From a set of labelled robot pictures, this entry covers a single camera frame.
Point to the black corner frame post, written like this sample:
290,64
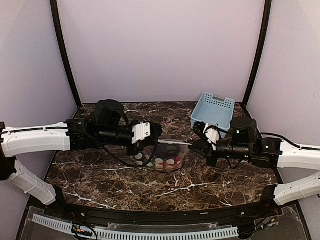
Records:
258,53
63,52

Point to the white slotted cable duct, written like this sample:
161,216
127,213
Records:
116,231

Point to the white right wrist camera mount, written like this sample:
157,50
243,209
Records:
212,134

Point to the black corner frame post left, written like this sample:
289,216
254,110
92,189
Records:
63,52

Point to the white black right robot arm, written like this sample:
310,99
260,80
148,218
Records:
244,142

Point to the black front mounting rail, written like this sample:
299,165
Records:
238,215

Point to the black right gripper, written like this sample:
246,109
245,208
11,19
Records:
205,148

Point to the light blue perforated basket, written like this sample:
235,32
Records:
214,110

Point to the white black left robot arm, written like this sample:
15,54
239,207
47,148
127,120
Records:
107,125

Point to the clear zip top bag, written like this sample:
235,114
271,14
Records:
168,149

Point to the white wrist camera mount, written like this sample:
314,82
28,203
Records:
141,131
212,134

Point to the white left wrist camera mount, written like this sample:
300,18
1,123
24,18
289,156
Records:
141,131

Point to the black corner frame post right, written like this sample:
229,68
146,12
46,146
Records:
258,53

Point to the red fake tomato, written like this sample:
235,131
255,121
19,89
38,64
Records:
168,165

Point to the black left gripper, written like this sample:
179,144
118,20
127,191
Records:
140,145

